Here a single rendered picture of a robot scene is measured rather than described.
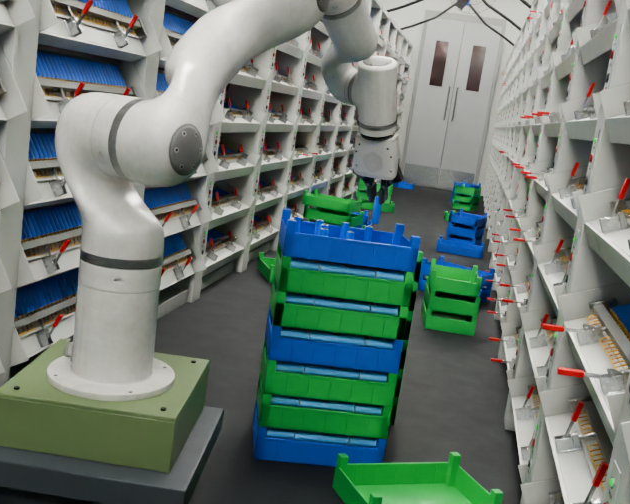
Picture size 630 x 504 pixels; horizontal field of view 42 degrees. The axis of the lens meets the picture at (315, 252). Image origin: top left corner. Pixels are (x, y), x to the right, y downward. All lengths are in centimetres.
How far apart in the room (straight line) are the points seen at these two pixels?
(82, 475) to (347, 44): 94
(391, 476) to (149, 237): 95
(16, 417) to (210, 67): 57
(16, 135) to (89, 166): 68
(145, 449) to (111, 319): 19
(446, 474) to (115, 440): 99
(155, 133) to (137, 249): 17
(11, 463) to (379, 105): 102
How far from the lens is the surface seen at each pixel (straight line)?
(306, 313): 186
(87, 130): 122
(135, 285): 122
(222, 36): 131
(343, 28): 164
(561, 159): 232
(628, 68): 163
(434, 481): 200
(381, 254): 185
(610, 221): 144
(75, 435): 124
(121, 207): 123
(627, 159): 163
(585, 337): 147
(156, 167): 115
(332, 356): 190
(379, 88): 177
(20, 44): 189
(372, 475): 192
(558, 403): 169
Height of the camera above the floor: 81
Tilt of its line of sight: 10 degrees down
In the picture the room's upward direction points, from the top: 8 degrees clockwise
